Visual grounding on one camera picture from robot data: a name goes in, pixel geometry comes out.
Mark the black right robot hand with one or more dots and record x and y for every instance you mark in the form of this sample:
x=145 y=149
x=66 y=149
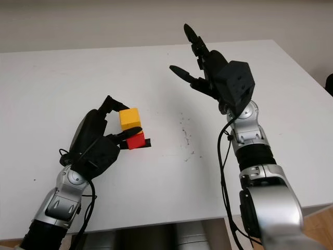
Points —
x=216 y=67

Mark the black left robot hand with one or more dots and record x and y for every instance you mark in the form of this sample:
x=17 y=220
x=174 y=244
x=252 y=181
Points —
x=88 y=130

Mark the yellow wooden cube block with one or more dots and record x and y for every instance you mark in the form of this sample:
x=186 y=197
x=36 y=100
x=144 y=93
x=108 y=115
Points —
x=129 y=118

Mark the red wooden cube block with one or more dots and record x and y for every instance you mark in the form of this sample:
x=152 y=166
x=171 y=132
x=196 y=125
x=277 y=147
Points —
x=135 y=142

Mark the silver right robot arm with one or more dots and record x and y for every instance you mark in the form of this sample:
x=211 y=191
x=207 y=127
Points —
x=270 y=200

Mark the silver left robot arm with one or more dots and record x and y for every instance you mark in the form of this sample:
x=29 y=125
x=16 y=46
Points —
x=57 y=203

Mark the black tape strip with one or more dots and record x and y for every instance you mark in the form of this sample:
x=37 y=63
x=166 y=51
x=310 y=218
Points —
x=148 y=143

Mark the silver left robot thigh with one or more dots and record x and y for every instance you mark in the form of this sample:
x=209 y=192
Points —
x=101 y=240

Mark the silver robot thigh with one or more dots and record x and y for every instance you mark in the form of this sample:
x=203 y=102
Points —
x=101 y=240
x=192 y=238

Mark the black rounded background object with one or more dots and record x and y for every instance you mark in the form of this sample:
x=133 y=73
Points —
x=330 y=84

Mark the silver right robot thigh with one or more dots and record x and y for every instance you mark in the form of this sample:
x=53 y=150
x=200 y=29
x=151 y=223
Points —
x=192 y=238

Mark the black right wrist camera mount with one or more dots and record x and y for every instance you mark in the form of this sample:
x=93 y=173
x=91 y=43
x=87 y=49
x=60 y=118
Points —
x=238 y=83

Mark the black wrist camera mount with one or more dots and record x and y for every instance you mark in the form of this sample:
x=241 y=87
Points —
x=100 y=156
x=238 y=83

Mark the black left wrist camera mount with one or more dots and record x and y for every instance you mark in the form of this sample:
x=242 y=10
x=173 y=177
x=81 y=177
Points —
x=100 y=156

